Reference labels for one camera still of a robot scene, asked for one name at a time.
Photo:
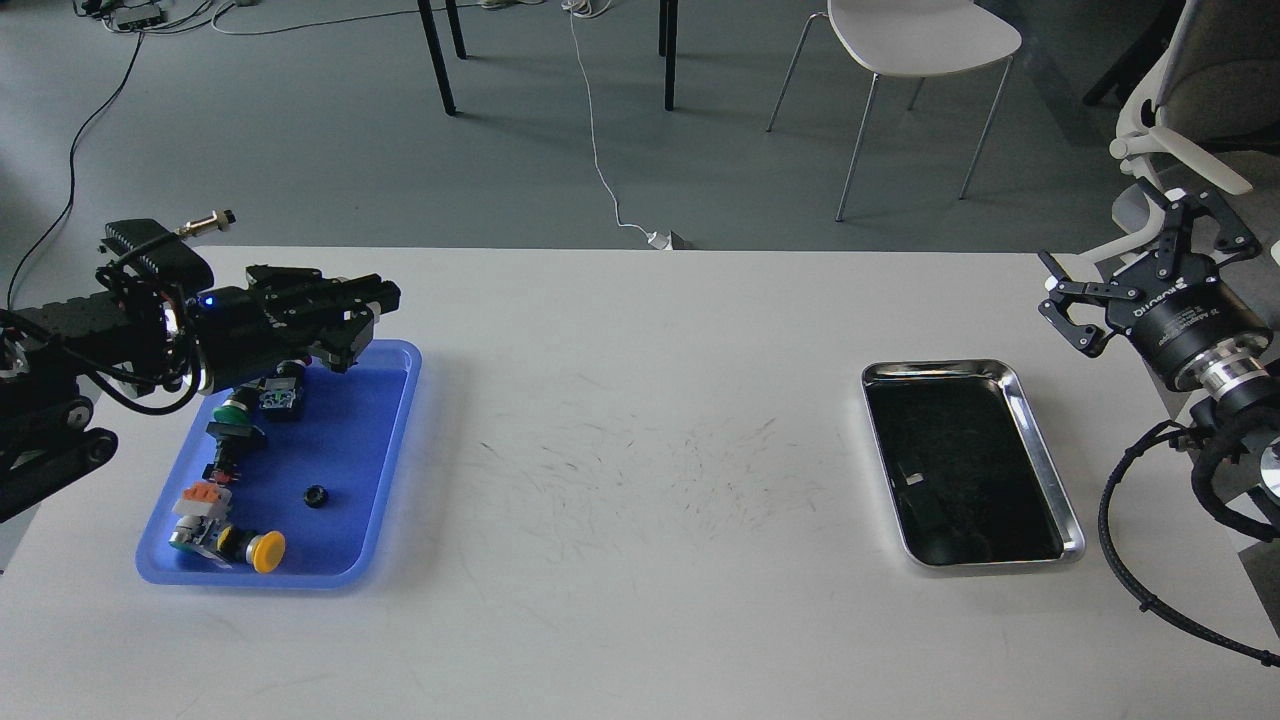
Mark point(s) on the white plastic chair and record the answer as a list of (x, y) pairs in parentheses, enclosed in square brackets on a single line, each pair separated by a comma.
[(913, 39)]

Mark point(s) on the yellow push button switch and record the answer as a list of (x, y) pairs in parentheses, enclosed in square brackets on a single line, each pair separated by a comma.
[(264, 551)]

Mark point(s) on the black table leg right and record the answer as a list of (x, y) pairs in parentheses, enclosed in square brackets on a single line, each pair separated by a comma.
[(668, 49)]

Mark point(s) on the blue plastic tray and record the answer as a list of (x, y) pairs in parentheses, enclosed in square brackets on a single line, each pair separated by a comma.
[(348, 440)]

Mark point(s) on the black table leg left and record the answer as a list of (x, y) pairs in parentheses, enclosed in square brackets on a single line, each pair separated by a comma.
[(435, 49)]

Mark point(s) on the grey white office chair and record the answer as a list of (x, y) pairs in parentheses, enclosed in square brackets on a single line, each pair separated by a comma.
[(1205, 118)]

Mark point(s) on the green push button switch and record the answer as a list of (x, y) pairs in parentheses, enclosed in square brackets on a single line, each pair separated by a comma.
[(235, 435)]

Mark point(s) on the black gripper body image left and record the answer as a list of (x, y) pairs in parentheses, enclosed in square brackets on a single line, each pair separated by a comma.
[(238, 340)]

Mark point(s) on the black table leg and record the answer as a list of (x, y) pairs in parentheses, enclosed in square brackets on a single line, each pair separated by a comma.
[(668, 49), (435, 49)]

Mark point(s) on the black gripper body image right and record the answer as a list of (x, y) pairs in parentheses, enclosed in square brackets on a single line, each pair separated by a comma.
[(1174, 318)]

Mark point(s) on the orange white switch module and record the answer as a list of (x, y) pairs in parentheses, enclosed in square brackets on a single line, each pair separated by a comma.
[(202, 512)]

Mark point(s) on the silver metal tray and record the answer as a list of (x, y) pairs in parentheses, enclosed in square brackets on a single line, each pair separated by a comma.
[(972, 484)]

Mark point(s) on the small black gear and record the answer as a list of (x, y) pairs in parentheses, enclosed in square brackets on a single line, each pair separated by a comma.
[(315, 496)]

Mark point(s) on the red push button switch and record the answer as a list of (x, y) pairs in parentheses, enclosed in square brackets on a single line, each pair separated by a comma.
[(280, 396)]

